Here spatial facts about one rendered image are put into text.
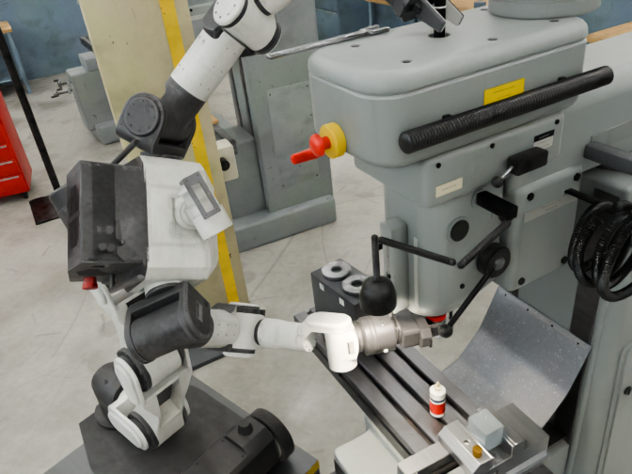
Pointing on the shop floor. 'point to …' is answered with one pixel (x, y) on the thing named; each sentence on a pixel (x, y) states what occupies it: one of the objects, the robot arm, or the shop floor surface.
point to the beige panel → (118, 17)
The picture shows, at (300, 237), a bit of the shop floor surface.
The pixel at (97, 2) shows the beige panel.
